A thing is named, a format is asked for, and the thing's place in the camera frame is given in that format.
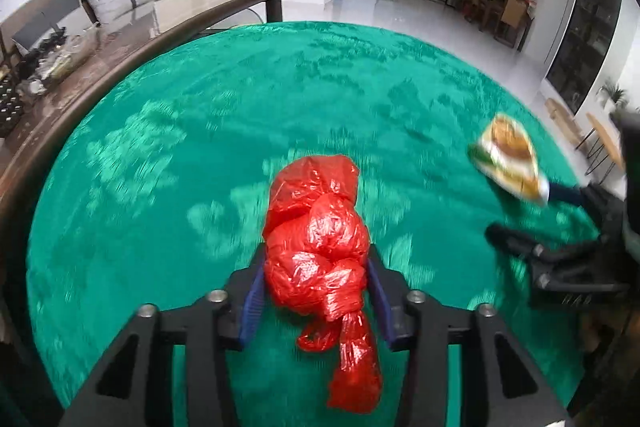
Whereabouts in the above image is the white blue snack bag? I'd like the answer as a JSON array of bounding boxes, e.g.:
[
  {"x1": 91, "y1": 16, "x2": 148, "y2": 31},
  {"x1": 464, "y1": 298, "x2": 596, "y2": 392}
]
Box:
[{"x1": 468, "y1": 113, "x2": 550, "y2": 206}]

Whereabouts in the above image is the red plastic bag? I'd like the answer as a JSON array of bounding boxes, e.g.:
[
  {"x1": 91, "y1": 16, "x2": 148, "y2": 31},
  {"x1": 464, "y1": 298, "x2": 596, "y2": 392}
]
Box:
[{"x1": 262, "y1": 155, "x2": 383, "y2": 414}]

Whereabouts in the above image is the round wooden stool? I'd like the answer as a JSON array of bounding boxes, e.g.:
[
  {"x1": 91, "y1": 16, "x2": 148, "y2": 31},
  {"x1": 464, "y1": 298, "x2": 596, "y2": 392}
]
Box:
[{"x1": 544, "y1": 98, "x2": 584, "y2": 146}]

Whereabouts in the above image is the green potted plant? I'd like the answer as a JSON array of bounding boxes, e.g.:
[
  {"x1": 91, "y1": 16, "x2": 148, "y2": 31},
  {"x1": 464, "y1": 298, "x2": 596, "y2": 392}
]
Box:
[{"x1": 597, "y1": 79, "x2": 628, "y2": 114}]

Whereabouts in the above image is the dining chair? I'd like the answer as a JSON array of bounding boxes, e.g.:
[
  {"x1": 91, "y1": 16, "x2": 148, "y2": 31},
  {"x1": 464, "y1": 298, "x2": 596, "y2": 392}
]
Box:
[{"x1": 494, "y1": 0, "x2": 528, "y2": 48}]

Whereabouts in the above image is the green tablecloth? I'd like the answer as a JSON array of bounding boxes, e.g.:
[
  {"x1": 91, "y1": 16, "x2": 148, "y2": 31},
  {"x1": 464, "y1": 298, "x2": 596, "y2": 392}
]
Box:
[{"x1": 26, "y1": 23, "x2": 594, "y2": 405}]

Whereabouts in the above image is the black studded plant pot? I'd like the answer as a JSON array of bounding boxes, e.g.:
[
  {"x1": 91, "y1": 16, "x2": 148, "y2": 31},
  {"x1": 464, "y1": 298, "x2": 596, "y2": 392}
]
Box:
[{"x1": 0, "y1": 75, "x2": 24, "y2": 139}]

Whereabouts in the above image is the glass fruit bowl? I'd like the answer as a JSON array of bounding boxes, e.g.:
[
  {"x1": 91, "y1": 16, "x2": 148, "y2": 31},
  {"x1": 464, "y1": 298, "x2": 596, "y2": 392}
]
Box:
[{"x1": 30, "y1": 25, "x2": 100, "y2": 89}]

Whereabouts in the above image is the dark long coffee table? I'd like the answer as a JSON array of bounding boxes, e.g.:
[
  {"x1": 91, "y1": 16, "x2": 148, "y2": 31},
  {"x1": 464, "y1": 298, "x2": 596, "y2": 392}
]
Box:
[{"x1": 1, "y1": 0, "x2": 282, "y2": 212}]

